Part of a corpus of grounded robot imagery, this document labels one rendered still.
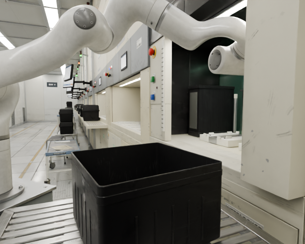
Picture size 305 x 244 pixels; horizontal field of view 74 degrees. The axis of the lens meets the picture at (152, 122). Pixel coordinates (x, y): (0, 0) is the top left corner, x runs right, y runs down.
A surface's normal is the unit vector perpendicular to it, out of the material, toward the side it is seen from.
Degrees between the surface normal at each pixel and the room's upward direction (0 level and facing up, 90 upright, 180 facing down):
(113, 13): 122
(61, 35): 104
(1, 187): 90
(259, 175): 90
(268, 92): 90
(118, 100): 90
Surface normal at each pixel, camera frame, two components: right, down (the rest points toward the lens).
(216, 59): -0.93, 0.03
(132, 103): 0.37, 0.07
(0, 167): 0.92, 0.03
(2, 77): 0.58, 0.26
